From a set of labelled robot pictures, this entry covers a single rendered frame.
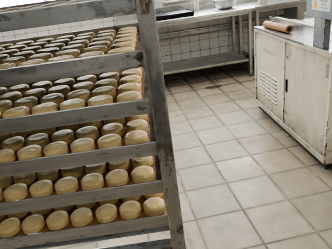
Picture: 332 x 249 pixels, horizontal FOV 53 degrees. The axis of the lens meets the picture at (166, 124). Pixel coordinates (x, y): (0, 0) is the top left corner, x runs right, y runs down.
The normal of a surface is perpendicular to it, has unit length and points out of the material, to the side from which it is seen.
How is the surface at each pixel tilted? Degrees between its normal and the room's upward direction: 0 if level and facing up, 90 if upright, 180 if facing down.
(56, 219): 0
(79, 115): 90
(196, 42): 90
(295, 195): 0
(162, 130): 90
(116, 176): 0
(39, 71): 90
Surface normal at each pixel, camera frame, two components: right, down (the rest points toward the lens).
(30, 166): 0.07, 0.40
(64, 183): -0.12, -0.91
